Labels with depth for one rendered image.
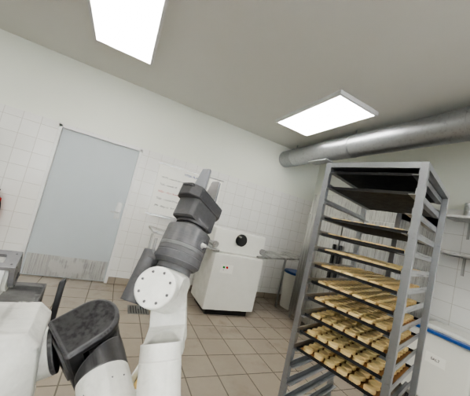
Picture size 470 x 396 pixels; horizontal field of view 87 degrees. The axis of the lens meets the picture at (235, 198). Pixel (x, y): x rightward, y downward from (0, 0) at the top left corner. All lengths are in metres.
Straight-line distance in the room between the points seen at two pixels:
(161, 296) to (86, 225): 3.78
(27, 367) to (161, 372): 0.24
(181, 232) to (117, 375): 0.28
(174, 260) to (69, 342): 0.25
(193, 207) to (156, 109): 3.88
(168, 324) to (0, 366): 0.25
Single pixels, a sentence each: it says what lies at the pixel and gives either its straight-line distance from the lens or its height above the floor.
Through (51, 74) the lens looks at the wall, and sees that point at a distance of 4.46.
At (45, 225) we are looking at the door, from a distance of 4.25.
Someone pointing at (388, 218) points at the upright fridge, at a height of 1.78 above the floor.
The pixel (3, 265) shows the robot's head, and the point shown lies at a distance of 0.56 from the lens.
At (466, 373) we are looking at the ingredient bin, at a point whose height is 0.54.
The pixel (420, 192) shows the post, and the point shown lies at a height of 1.68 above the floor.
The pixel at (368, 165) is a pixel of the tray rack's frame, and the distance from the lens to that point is 1.45.
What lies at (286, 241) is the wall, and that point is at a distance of 5.20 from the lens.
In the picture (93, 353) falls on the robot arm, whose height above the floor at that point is 1.08.
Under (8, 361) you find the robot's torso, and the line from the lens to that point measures 0.58.
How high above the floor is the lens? 1.38
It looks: 5 degrees up
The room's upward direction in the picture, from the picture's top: 13 degrees clockwise
